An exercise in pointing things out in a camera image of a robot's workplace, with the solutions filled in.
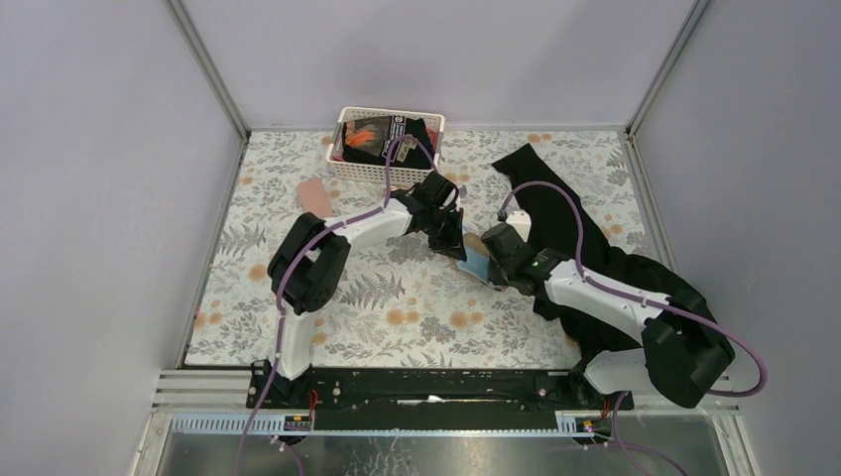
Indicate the black packaged items in basket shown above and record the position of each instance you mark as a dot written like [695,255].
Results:
[406,142]

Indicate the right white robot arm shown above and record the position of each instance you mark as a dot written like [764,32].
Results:
[638,340]

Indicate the pink glasses case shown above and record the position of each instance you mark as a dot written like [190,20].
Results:
[314,198]

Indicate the blue cleaning cloth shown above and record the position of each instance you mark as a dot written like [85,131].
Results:
[475,265]

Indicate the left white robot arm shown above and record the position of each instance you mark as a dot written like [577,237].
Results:
[308,265]

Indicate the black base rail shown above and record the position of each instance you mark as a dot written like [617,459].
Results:
[370,399]

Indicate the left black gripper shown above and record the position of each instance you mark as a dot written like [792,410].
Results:
[449,244]

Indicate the plaid glasses case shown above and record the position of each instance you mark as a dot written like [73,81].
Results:
[473,242]

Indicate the black garment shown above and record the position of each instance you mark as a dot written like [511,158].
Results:
[554,227]

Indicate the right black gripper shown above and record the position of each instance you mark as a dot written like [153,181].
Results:
[496,277]

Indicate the white plastic basket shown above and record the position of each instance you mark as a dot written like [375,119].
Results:
[398,176]

